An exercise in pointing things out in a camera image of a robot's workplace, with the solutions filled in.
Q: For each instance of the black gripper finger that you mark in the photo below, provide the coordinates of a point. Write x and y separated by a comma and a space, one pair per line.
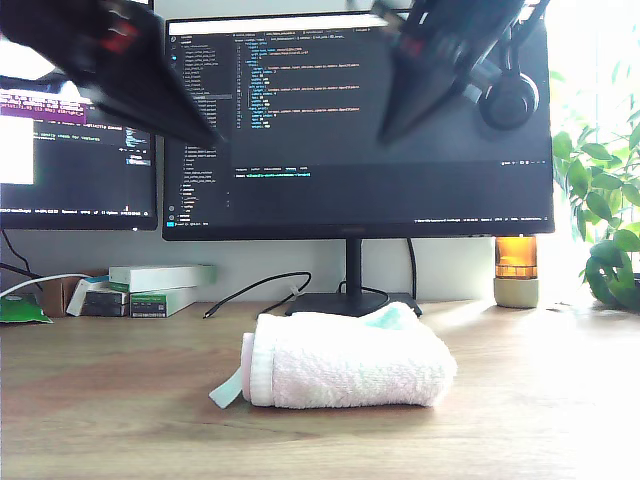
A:
145, 75
150, 120
410, 85
450, 85

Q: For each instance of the pale green pink tea towel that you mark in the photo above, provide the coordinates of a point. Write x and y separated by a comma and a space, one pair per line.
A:
350, 365

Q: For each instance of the black headphones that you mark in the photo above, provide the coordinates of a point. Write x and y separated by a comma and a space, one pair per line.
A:
510, 105

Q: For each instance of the smaller black computer monitor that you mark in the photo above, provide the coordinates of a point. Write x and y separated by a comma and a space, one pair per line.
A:
75, 190

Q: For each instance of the large black computer monitor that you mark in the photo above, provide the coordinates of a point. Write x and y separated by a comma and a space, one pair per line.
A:
350, 190

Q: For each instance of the long white cardboard box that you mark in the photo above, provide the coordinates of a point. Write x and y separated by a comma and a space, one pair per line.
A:
160, 277

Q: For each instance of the white box green label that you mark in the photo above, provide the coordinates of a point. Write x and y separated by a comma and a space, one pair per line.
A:
150, 302

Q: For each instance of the small dark box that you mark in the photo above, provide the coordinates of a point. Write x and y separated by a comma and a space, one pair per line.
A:
102, 303

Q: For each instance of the small white box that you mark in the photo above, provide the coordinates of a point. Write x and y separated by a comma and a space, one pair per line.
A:
75, 300

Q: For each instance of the brown cardboard box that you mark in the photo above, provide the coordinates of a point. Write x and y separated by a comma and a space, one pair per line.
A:
55, 300

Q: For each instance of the amber glass bottle pale base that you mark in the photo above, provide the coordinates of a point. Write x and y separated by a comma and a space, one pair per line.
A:
517, 295

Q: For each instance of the green packet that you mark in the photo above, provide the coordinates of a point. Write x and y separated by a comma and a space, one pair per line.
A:
25, 310

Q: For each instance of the potted green leafy plant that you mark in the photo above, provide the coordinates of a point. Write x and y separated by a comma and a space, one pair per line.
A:
607, 280

